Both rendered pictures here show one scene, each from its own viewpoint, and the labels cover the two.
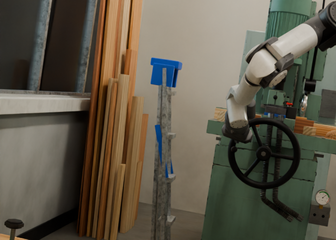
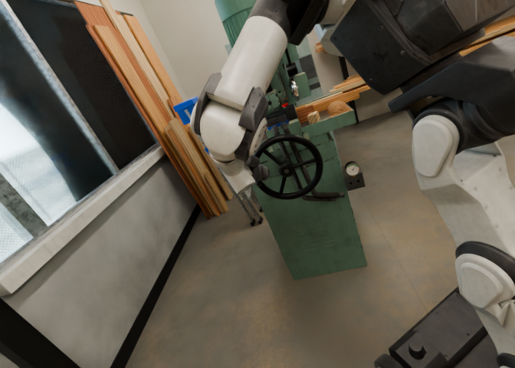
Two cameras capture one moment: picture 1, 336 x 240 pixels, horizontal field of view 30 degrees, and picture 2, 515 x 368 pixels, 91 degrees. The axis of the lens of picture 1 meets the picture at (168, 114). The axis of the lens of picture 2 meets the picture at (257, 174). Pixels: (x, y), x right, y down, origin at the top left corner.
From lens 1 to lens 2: 1.62 m
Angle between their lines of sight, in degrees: 20
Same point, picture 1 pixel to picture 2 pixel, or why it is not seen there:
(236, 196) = not seen: hidden behind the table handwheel
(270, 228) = (319, 205)
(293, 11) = (241, 9)
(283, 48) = (237, 89)
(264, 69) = (228, 139)
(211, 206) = (267, 211)
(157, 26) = (183, 68)
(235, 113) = (234, 182)
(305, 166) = (324, 149)
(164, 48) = (195, 79)
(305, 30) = (257, 30)
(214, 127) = not seen: hidden behind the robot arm
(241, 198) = not seen: hidden behind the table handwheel
